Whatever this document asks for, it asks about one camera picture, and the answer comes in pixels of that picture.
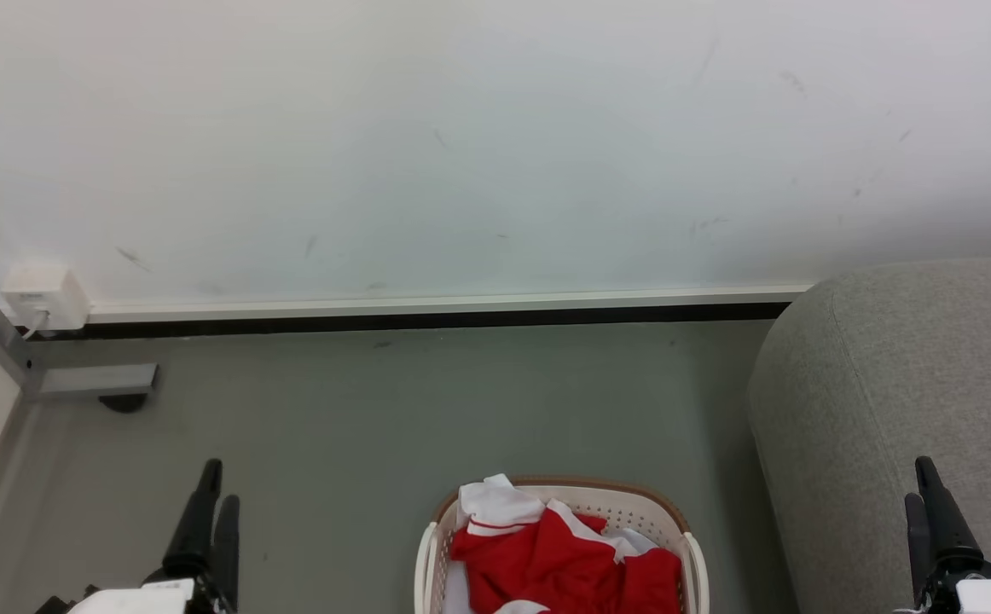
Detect grey fabric sofa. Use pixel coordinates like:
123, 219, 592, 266
746, 258, 991, 614

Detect red and white garment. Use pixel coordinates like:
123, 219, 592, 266
449, 474, 684, 614

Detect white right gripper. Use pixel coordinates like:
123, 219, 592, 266
904, 456, 991, 614

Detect cream plastic laundry basket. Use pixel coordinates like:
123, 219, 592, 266
414, 476, 710, 614

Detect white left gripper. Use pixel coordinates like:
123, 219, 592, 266
33, 459, 241, 614

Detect white wall socket box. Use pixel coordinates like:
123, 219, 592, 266
1, 264, 90, 333

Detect white and black baseboard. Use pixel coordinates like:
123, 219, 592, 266
16, 284, 816, 341

